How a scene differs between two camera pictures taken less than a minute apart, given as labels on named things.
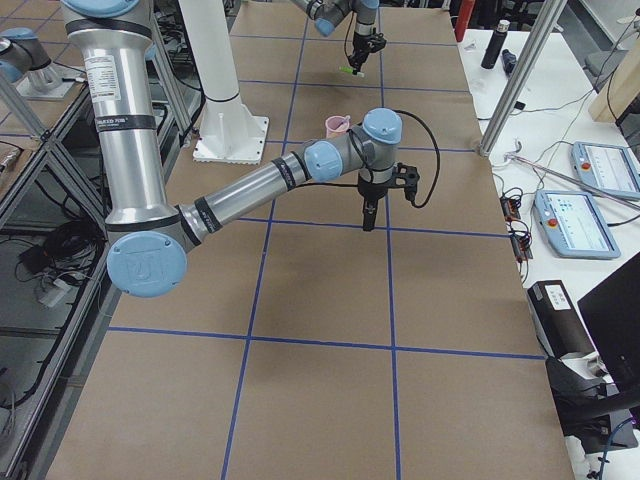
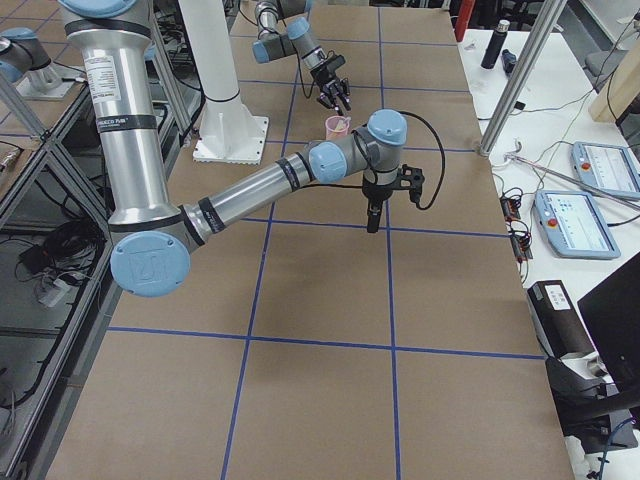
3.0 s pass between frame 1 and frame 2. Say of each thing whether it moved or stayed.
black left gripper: moved
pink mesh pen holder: stayed
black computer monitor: stayed
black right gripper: stayed
